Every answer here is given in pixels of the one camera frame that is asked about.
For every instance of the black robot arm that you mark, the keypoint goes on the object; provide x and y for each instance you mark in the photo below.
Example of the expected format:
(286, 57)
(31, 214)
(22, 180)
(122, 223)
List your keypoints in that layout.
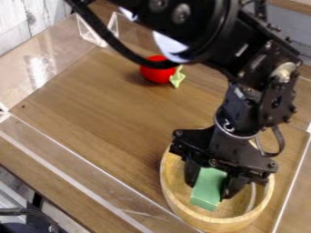
(217, 33)

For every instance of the black table clamp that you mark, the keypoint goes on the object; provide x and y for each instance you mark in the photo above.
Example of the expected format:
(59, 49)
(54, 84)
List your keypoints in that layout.
(33, 220)

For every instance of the green rectangular block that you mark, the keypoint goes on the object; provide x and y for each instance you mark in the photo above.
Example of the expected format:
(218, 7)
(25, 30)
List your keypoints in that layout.
(206, 195)

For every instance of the clear acrylic corner bracket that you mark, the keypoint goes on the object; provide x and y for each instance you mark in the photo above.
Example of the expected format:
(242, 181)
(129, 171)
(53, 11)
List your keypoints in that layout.
(90, 35)

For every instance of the brown wooden bowl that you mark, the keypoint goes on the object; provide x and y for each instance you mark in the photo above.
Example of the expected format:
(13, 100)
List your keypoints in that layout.
(234, 214)

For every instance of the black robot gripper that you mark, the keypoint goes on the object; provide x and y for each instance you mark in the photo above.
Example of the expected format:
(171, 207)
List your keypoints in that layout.
(210, 148)

